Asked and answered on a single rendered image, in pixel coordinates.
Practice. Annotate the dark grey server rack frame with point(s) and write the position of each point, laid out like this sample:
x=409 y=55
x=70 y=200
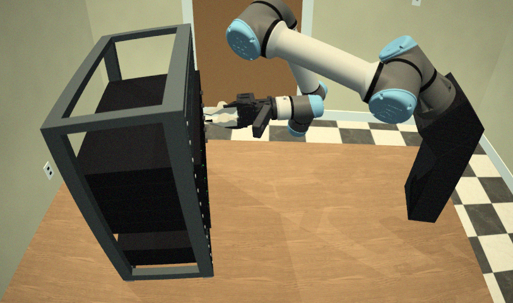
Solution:
x=140 y=172

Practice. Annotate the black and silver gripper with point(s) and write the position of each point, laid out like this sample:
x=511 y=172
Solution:
x=247 y=107

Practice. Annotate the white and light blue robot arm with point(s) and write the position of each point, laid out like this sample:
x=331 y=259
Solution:
x=406 y=81

